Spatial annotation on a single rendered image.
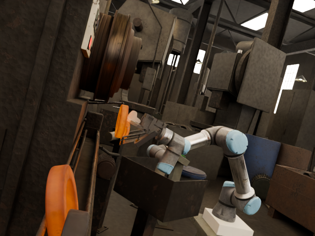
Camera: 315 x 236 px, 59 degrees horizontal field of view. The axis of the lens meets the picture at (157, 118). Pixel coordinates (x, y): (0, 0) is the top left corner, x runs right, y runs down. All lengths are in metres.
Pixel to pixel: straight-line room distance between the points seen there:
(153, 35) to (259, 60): 1.82
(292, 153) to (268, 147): 0.43
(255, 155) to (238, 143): 3.12
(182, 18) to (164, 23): 6.31
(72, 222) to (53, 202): 0.14
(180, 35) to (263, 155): 6.73
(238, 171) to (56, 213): 1.21
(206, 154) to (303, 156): 1.67
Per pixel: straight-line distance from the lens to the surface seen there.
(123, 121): 1.24
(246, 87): 4.81
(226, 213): 1.87
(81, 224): 0.44
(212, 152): 4.04
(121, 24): 1.37
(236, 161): 1.59
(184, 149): 1.35
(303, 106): 6.13
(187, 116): 5.51
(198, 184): 1.04
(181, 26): 10.52
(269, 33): 5.90
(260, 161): 4.65
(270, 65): 5.21
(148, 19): 4.32
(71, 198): 0.71
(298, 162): 4.95
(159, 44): 4.22
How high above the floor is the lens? 0.94
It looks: 2 degrees down
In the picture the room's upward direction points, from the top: 15 degrees clockwise
